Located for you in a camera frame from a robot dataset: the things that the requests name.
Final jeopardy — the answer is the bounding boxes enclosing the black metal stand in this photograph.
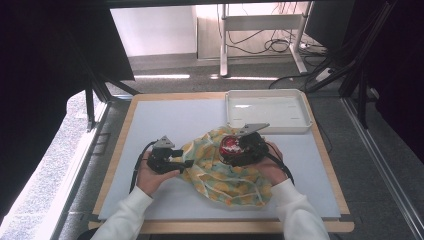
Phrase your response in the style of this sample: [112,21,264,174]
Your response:
[304,0,399,130]

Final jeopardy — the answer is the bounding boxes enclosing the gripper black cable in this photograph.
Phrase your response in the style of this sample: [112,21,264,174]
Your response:
[129,140,158,194]
[265,151,296,186]

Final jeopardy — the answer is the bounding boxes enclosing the white plastic tray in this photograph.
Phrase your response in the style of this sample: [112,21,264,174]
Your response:
[224,88,314,135]

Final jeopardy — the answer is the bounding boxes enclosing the metal floor rail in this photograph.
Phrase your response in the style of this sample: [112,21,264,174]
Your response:
[342,96,424,239]

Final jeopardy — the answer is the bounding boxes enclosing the lemon print cloth bag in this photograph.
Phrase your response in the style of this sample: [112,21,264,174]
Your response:
[179,125,274,208]

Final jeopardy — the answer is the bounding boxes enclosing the white metal desk frame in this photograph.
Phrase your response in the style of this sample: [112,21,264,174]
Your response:
[218,1,313,78]

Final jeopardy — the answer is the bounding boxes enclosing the black tripod stand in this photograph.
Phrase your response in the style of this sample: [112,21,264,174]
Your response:
[64,29,142,133]

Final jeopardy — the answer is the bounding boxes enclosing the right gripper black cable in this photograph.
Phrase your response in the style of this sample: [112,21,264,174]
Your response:
[265,151,296,186]

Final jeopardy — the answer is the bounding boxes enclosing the person's right hand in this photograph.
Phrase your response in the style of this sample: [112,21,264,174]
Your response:
[247,141,288,187]

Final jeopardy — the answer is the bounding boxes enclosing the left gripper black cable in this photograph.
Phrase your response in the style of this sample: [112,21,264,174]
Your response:
[129,140,158,194]

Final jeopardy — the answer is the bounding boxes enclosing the black floor cables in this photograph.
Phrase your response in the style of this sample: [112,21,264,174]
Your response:
[228,3,329,58]

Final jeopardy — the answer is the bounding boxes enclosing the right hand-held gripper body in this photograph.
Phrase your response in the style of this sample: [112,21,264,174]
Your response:
[229,122,270,168]

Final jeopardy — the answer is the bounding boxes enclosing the dark curtain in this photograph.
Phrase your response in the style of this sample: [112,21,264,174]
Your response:
[353,0,424,164]
[0,0,136,223]

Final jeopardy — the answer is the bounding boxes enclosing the red and white round can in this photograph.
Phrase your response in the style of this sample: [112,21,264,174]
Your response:
[218,134,245,158]

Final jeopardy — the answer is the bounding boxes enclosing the person's left hand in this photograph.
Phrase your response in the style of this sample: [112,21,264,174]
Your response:
[136,158,181,198]

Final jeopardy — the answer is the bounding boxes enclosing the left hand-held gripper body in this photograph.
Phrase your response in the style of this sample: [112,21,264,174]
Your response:
[146,135,184,175]

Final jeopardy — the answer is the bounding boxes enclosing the white power strip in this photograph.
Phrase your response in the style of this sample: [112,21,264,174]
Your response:
[314,67,335,83]

